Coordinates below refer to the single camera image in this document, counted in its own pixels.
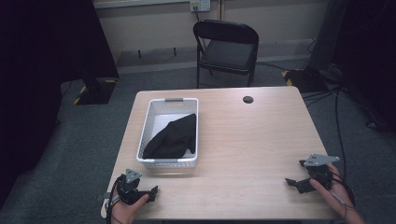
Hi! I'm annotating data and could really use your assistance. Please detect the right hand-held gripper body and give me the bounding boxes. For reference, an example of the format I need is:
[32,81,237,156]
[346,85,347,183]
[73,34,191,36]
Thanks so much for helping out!
[299,153,341,191]

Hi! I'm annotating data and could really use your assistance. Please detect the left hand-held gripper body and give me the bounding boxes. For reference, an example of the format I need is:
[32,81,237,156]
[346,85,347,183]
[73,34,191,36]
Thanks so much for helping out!
[116,168,145,206]

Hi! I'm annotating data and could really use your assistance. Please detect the black cloth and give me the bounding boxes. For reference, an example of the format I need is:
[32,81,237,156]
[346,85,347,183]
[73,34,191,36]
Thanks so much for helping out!
[142,113,198,160]

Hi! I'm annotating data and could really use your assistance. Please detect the white plastic basket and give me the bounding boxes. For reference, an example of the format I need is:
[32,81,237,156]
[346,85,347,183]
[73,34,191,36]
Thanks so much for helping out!
[135,97,200,170]

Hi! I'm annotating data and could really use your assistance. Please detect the person's left hand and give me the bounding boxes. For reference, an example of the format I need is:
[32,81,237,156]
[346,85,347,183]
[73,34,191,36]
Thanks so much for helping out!
[110,193,150,222]

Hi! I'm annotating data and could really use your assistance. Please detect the person's right hand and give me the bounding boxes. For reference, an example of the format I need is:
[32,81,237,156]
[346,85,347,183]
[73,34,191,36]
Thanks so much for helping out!
[309,162,356,217]

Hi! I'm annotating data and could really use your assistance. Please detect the black stand base striped tape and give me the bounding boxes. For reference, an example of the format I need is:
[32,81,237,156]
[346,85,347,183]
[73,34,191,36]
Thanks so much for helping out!
[72,77,119,106]
[281,67,330,94]

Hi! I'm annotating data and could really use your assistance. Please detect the black curtain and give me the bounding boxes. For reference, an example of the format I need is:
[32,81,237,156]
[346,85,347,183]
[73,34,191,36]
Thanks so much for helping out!
[331,0,396,133]
[0,0,120,209]

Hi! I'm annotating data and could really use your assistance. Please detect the gray pillar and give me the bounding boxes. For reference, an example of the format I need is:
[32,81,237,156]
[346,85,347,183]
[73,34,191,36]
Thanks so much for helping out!
[307,0,349,72]

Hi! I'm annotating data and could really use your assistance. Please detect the black folding chair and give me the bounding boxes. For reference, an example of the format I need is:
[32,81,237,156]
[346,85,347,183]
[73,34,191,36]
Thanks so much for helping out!
[192,19,261,90]

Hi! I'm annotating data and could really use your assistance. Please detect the left hand-held gripper cable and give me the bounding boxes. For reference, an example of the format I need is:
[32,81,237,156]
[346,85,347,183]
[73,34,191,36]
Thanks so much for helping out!
[105,175,126,224]

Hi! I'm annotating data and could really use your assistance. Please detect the hand-held gripper cable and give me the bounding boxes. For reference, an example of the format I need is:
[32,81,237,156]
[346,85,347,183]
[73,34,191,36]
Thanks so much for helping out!
[328,169,357,220]
[105,175,126,224]

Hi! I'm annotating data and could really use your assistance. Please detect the right hand-held gripper cable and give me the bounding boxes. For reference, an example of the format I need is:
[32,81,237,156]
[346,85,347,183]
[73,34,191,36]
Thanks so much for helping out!
[328,169,357,220]

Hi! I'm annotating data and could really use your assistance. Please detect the gray metal bracket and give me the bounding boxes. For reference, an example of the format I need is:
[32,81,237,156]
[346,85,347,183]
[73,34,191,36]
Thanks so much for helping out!
[94,191,112,202]

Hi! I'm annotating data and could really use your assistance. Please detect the long black floor cable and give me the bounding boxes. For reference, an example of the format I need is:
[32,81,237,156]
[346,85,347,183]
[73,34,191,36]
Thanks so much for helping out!
[333,88,348,183]

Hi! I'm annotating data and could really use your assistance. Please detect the black plug cable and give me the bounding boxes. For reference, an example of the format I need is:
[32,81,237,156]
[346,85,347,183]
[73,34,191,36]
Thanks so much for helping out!
[192,5,207,48]

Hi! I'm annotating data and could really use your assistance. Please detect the white wall socket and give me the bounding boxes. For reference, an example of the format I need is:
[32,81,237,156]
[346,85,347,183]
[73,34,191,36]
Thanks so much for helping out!
[189,0,212,13]

